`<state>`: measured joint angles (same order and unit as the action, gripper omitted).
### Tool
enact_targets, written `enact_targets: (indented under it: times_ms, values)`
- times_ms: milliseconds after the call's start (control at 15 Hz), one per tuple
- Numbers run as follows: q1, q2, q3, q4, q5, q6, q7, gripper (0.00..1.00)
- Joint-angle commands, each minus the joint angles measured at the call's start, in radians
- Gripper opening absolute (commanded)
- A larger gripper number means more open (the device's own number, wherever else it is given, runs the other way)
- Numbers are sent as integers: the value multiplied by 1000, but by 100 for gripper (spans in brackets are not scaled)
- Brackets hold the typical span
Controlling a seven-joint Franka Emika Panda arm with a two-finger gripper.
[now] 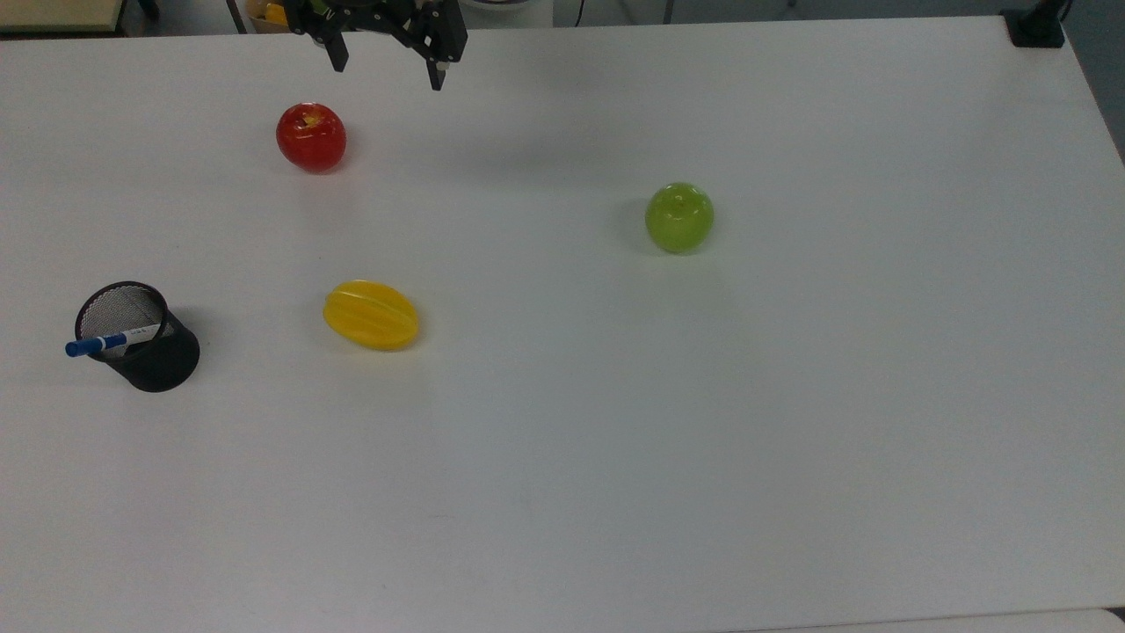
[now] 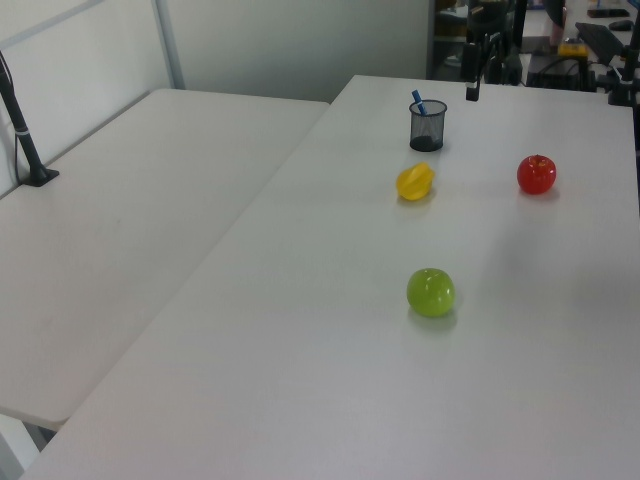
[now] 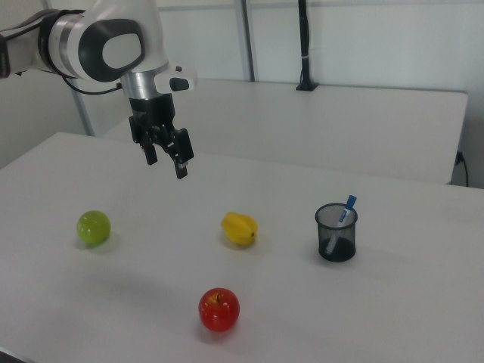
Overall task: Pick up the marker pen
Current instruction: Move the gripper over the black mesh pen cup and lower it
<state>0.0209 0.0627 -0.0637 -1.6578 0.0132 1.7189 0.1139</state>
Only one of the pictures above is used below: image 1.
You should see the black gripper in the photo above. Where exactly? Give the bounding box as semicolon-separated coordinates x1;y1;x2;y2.
283;0;469;92

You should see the blue capped white marker pen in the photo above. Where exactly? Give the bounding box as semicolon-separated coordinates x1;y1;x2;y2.
65;324;163;359

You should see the black mesh pen cup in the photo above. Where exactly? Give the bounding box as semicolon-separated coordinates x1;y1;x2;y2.
74;280;201;394

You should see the red apple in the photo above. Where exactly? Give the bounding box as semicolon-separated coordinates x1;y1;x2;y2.
276;102;348;174

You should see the yellow star fruit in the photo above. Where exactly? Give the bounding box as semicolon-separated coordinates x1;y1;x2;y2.
322;279;421;353

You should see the wooden furniture piece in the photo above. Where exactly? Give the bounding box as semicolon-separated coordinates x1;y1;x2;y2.
0;0;127;35

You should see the green apple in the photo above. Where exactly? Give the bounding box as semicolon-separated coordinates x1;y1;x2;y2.
644;181;715;256

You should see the white adjacent table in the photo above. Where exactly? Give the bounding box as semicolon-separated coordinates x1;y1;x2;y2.
721;608;1125;633

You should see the black table clamp mount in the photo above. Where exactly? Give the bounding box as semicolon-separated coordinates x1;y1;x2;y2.
1000;0;1075;49

